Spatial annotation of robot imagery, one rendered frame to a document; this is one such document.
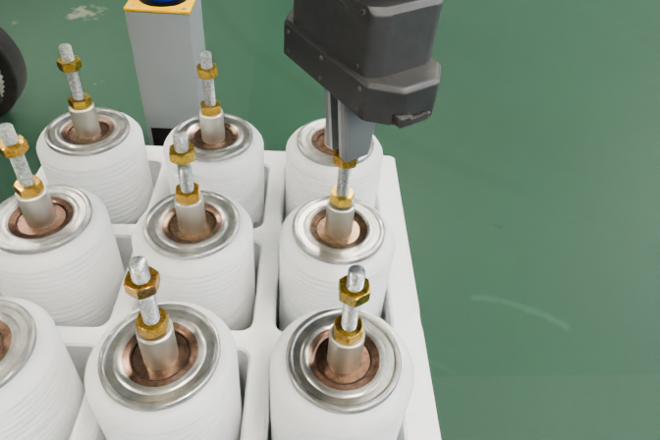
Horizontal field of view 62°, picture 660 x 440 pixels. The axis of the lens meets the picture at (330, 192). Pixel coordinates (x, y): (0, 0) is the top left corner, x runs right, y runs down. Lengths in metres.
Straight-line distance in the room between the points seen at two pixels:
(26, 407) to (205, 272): 0.14
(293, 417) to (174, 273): 0.14
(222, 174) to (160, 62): 0.20
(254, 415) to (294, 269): 0.11
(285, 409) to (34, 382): 0.16
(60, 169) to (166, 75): 0.19
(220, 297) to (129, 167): 0.17
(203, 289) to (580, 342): 0.50
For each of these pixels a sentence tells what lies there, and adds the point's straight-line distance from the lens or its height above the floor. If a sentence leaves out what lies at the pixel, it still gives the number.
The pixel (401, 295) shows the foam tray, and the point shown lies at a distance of 0.50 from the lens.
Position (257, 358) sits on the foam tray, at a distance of 0.46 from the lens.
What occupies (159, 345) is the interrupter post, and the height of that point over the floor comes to 0.28.
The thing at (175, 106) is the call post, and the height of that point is 0.19.
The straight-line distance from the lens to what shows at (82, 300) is 0.49.
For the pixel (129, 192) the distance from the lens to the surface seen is 0.57.
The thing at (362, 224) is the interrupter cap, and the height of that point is 0.25.
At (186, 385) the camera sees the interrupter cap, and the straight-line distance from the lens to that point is 0.37.
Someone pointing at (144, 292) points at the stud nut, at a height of 0.33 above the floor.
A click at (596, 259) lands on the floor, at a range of 0.88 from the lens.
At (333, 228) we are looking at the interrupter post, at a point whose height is 0.26.
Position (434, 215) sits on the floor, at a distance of 0.85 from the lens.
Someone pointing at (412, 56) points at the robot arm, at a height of 0.43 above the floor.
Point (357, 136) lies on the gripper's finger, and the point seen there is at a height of 0.35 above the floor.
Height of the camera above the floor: 0.57
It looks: 42 degrees down
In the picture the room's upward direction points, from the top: 5 degrees clockwise
